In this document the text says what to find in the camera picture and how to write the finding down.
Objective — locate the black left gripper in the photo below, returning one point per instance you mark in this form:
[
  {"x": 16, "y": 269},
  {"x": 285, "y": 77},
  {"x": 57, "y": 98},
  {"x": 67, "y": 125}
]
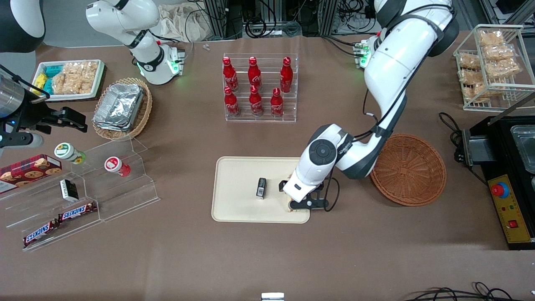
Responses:
[{"x": 284, "y": 185}]

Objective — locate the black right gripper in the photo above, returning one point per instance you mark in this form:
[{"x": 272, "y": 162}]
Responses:
[{"x": 30, "y": 114}]

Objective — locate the triangular sandwich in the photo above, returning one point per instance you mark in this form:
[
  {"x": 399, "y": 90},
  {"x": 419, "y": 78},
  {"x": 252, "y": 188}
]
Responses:
[{"x": 290, "y": 209}]

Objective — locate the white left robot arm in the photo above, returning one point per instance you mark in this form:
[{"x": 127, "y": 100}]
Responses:
[{"x": 397, "y": 62}]

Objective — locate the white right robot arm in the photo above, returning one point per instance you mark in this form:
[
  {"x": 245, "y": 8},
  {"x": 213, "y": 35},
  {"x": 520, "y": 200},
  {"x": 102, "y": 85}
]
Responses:
[{"x": 125, "y": 21}]

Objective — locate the white rectangular snack tray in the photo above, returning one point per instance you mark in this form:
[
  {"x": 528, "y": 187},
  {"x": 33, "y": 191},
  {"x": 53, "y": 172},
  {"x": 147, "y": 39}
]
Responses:
[{"x": 98, "y": 79}]

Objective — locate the light oval wicker basket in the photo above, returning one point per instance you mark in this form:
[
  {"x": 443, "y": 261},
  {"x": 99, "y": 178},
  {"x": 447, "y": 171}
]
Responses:
[{"x": 142, "y": 115}]

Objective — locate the beige plastic tray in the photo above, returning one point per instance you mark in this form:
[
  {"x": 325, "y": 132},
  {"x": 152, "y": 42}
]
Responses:
[{"x": 238, "y": 192}]

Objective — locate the brown wicker basket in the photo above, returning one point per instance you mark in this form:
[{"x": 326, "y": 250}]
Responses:
[{"x": 413, "y": 175}]

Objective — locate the green lid drink bottle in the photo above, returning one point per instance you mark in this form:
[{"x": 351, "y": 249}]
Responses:
[{"x": 67, "y": 151}]

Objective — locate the teal snack packet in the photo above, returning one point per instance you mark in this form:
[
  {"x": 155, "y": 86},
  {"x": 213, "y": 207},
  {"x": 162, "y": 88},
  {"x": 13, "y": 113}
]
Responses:
[
  {"x": 48, "y": 85},
  {"x": 53, "y": 70}
]

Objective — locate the clear bag rice crackers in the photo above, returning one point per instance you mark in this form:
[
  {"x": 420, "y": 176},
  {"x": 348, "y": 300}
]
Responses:
[{"x": 75, "y": 77}]

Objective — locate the yellow snack packet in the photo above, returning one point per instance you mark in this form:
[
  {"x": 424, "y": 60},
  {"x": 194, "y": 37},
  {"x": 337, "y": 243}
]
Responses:
[{"x": 39, "y": 81}]

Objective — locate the stacked aluminium foil trays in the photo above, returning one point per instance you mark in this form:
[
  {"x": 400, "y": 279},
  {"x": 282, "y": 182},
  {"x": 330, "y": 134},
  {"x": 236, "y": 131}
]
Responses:
[{"x": 119, "y": 106}]

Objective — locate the red lid drink bottle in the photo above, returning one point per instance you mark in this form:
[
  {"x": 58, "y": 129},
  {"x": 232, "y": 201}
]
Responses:
[{"x": 115, "y": 165}]

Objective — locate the red cookie box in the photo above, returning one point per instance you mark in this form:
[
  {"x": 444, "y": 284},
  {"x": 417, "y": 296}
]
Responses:
[{"x": 29, "y": 169}]

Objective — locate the black and white small box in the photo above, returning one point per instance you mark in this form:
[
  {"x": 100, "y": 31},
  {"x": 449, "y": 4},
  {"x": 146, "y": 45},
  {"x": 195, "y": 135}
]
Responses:
[{"x": 69, "y": 190}]

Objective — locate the snickers chocolate bar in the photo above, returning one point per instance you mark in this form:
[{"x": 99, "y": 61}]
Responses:
[
  {"x": 77, "y": 212},
  {"x": 39, "y": 234}
]

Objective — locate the clear acrylic stepped display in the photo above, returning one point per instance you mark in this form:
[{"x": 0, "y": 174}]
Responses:
[{"x": 125, "y": 196}]

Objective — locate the clear acrylic bottle rack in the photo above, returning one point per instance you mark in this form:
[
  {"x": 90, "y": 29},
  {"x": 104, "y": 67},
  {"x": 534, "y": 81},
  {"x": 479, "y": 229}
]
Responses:
[{"x": 261, "y": 119}]

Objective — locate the white device at table edge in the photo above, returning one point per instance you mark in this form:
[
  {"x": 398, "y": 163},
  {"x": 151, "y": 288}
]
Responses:
[{"x": 272, "y": 297}]

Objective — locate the red cola bottle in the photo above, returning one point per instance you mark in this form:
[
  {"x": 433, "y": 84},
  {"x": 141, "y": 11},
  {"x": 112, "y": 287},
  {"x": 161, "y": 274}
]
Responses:
[
  {"x": 256, "y": 104},
  {"x": 286, "y": 77},
  {"x": 231, "y": 104},
  {"x": 229, "y": 75},
  {"x": 276, "y": 106},
  {"x": 254, "y": 75}
]

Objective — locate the beige cloth bag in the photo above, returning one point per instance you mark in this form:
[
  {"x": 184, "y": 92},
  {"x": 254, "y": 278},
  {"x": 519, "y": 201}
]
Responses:
[{"x": 184, "y": 23}]

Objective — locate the black metal machine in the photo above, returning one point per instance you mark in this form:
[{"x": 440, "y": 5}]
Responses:
[{"x": 480, "y": 152}]

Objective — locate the white power strip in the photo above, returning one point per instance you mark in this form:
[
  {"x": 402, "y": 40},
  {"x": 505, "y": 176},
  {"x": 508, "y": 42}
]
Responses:
[{"x": 355, "y": 23}]

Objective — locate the red emergency stop button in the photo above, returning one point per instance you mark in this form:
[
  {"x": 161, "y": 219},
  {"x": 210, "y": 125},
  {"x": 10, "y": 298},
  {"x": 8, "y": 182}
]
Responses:
[{"x": 500, "y": 190}]

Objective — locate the clear bag fried snack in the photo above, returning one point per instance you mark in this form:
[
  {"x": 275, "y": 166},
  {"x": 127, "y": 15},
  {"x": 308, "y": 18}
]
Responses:
[
  {"x": 468, "y": 61},
  {"x": 491, "y": 38},
  {"x": 499, "y": 52},
  {"x": 503, "y": 68},
  {"x": 470, "y": 76},
  {"x": 476, "y": 92}
]

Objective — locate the yellow control box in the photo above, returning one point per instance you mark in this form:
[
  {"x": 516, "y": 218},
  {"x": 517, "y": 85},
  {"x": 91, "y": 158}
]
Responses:
[{"x": 516, "y": 225}]

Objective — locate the steel food pan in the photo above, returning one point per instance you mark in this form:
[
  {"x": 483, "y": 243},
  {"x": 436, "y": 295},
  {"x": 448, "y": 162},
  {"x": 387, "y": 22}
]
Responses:
[{"x": 524, "y": 146}]

